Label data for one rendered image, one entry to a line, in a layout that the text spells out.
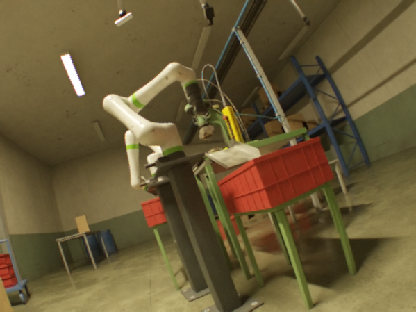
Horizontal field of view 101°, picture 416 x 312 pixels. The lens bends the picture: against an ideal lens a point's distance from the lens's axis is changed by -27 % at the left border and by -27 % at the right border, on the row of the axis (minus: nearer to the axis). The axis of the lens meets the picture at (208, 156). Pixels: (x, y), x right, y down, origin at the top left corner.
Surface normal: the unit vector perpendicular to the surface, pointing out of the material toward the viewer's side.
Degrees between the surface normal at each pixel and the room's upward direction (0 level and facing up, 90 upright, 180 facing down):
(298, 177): 90
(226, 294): 90
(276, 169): 90
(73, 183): 90
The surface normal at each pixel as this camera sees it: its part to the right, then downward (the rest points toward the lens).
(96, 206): 0.24, -0.28
